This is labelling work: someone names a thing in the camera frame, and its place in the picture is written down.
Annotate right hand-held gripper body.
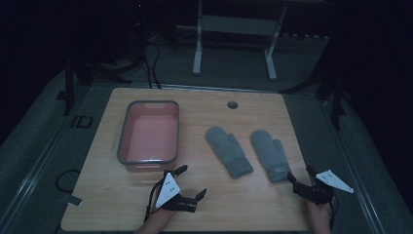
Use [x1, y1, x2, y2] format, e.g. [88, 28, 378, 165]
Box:
[291, 169, 355, 206]

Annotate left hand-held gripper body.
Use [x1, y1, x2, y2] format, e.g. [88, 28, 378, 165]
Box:
[149, 172, 199, 214]

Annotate grey mitten with small label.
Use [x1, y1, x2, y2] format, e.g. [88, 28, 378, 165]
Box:
[249, 129, 291, 184]

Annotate pink bin with grey rim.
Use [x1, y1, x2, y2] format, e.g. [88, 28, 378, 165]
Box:
[116, 99, 180, 174]

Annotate plain grey mitten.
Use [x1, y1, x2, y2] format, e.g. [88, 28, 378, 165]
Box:
[205, 126, 254, 179]

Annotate person's right hand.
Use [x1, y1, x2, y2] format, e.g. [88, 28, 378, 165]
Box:
[304, 197, 334, 227]

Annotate person's left hand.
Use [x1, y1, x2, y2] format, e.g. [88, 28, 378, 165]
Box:
[144, 208, 178, 230]

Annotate black tripod stand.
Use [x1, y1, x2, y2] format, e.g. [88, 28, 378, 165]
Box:
[280, 61, 349, 132]
[56, 57, 132, 117]

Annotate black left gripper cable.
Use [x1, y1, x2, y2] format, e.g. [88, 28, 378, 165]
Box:
[143, 177, 168, 223]

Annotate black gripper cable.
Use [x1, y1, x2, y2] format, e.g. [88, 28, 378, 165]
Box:
[143, 177, 168, 223]
[328, 194, 339, 231]

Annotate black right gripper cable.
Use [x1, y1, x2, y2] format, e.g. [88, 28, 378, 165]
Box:
[328, 194, 339, 231]

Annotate black looped floor cable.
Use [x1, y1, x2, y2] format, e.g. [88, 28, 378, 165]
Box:
[54, 169, 82, 195]

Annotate black cables on floor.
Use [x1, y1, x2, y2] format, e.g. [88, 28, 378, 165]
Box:
[130, 19, 163, 90]

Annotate white metal desk frame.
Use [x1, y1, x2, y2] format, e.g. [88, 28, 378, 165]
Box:
[177, 0, 325, 82]

